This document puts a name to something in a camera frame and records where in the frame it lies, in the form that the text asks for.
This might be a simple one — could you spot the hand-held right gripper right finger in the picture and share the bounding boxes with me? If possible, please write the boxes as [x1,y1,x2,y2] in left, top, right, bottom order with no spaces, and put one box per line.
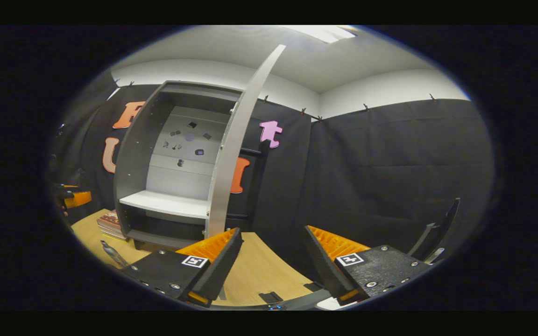
[304,225,434,307]

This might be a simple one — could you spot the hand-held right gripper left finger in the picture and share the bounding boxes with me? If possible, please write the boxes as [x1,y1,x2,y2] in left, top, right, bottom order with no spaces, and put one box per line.
[120,227,245,308]

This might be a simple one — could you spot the small plastic bottle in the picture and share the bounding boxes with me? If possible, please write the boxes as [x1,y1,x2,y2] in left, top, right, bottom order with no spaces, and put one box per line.
[100,240,130,269]

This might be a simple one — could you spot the grey cabinet door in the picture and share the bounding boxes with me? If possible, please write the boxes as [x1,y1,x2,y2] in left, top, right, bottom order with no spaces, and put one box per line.
[205,44,287,239]

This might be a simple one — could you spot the dark grey cabinet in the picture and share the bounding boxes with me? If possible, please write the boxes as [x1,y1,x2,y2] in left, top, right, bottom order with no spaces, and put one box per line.
[113,80,246,251]

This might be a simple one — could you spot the white cabinet shelf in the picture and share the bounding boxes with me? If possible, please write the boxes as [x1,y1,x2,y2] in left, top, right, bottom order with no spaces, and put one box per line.
[119,190,210,219]

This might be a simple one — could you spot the stack of books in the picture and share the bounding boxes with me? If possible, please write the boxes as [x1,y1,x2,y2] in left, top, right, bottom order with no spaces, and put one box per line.
[96,210,128,240]

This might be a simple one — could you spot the black backdrop cloth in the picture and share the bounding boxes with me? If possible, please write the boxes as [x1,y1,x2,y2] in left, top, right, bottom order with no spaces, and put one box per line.
[50,84,496,276]

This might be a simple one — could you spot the black chair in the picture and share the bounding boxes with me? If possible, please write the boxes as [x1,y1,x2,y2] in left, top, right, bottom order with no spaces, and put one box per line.
[407,197,461,264]

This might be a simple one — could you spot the large ceiling light panel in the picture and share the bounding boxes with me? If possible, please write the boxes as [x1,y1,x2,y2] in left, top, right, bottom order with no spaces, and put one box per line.
[281,25,358,44]

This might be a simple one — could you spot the black door handle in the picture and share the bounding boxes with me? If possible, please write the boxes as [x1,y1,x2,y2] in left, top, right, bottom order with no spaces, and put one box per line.
[227,139,270,220]

